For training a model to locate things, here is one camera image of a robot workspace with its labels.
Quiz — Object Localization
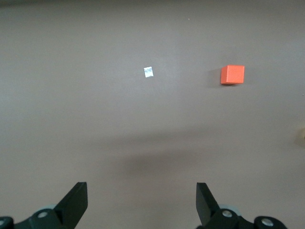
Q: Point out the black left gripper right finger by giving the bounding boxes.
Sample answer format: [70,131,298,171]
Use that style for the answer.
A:
[195,182,286,229]

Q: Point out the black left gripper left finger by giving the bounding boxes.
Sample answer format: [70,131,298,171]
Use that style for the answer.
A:
[0,181,88,229]

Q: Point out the small clear tape piece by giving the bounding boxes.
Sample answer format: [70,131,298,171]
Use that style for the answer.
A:
[143,66,154,79]

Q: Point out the orange wooden block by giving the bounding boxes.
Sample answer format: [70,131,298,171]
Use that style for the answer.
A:
[220,64,245,85]

